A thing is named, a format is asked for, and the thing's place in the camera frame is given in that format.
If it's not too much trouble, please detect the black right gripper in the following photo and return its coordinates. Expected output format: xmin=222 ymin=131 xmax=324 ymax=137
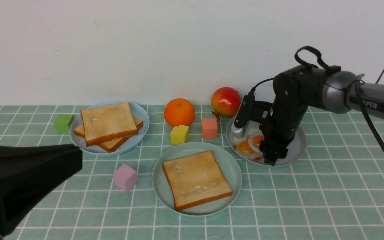
xmin=259 ymin=102 xmax=304 ymax=166

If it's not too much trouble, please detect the fried egg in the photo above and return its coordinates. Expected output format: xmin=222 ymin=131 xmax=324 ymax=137
xmin=247 ymin=128 xmax=265 ymax=152
xmin=233 ymin=137 xmax=263 ymax=161

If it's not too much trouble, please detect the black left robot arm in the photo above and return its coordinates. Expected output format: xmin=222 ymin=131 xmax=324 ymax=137
xmin=0 ymin=143 xmax=83 ymax=240

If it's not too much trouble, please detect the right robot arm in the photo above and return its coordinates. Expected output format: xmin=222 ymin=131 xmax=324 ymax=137
xmin=260 ymin=66 xmax=384 ymax=166

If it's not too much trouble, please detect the grey egg plate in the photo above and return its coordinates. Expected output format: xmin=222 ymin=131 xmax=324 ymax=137
xmin=224 ymin=119 xmax=307 ymax=167

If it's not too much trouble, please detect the green centre plate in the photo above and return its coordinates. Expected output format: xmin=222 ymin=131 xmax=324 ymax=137
xmin=151 ymin=142 xmax=242 ymax=217

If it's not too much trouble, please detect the red pomegranate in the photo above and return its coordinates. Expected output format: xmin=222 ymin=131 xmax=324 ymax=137
xmin=211 ymin=87 xmax=241 ymax=120

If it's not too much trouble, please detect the salmon foam cube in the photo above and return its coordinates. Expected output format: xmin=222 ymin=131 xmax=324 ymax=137
xmin=201 ymin=118 xmax=218 ymax=139

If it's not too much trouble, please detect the yellow foam block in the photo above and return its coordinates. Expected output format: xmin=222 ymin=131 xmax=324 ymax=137
xmin=170 ymin=125 xmax=189 ymax=145

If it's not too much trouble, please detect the orange fruit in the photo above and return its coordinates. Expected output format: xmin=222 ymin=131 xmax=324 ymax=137
xmin=163 ymin=98 xmax=196 ymax=127

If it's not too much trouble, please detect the pink foam cube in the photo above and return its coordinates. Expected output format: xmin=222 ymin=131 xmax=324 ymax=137
xmin=112 ymin=164 xmax=138 ymax=192

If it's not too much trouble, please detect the light blue bread plate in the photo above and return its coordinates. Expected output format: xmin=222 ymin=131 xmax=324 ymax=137
xmin=70 ymin=101 xmax=150 ymax=157

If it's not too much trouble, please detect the green foam cube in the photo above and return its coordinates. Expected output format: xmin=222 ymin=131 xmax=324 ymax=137
xmin=53 ymin=114 xmax=75 ymax=135

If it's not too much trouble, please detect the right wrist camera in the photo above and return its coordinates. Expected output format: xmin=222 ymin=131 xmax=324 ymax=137
xmin=231 ymin=92 xmax=273 ymax=138

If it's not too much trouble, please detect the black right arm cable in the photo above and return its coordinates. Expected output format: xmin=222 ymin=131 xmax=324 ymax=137
xmin=251 ymin=46 xmax=384 ymax=189

